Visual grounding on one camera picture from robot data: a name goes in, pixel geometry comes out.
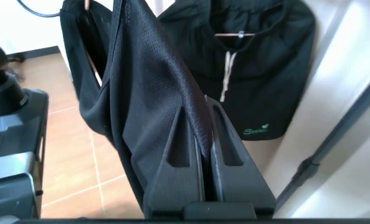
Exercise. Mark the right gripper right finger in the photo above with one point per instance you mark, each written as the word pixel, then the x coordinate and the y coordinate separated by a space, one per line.
pixel 247 186

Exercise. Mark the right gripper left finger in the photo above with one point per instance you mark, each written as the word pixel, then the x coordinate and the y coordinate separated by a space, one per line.
pixel 172 186

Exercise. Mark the black garment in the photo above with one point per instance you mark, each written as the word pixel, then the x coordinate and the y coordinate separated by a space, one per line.
pixel 147 93

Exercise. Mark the black shorts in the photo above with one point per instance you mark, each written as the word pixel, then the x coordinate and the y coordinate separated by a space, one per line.
pixel 266 77

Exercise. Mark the pink clothes hanger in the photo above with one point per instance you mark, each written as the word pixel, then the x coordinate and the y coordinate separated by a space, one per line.
pixel 94 73
pixel 231 35

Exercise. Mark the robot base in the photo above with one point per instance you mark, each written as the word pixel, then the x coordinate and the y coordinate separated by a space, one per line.
pixel 13 155

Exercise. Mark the black clothes rack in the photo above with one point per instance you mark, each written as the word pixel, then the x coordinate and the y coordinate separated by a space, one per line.
pixel 309 165

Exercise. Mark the beige curtain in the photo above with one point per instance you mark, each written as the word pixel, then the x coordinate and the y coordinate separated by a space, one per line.
pixel 344 62

